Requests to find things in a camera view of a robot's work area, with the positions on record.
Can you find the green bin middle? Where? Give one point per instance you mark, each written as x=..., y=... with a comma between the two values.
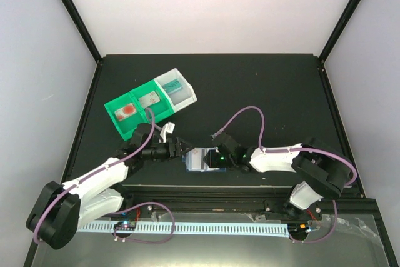
x=161, y=110

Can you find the black right corner post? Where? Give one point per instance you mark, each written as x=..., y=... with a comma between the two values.
x=341, y=24

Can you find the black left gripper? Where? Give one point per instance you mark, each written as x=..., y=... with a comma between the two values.
x=177, y=148

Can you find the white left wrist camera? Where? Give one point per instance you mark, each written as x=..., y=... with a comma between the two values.
x=168, y=128

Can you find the green bin left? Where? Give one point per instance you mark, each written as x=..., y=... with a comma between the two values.
x=126, y=127

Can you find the controller circuit board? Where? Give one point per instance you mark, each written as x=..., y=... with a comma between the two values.
x=300, y=228
x=125, y=226

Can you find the blue leather card holder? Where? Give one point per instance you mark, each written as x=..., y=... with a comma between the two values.
x=194, y=161

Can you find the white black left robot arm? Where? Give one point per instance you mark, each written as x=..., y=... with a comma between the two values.
x=61, y=209

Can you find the light blue slotted cable duct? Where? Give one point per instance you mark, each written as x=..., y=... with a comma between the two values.
x=189, y=228

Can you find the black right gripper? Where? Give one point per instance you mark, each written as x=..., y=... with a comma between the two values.
x=211, y=161

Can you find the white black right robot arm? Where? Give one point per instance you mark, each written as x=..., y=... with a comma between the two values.
x=323, y=171

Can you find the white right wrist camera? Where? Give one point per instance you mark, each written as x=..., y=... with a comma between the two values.
x=216, y=135

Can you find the white card red pattern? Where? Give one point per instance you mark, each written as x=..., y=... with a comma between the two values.
x=149, y=99

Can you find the green bin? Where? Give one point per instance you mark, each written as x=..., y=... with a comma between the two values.
x=126, y=127
x=161, y=110

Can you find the white translucent bin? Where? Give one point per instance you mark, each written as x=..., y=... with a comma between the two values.
x=183, y=98

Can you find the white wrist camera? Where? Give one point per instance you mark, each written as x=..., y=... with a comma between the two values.
x=168, y=128
x=216, y=135

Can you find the black left corner post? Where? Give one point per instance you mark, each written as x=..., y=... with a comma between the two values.
x=82, y=29

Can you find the teal card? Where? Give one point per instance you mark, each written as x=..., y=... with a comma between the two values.
x=172, y=87

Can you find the right controller circuit board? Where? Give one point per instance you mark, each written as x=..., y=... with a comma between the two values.
x=300, y=228

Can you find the card with red circle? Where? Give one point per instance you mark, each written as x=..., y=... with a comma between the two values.
x=125, y=112

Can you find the black aluminium frame rail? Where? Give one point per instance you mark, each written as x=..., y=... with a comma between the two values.
x=242, y=199

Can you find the black corner post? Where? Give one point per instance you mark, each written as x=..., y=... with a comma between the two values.
x=341, y=24
x=82, y=29

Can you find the left controller circuit board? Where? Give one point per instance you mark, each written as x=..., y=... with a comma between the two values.
x=125, y=226

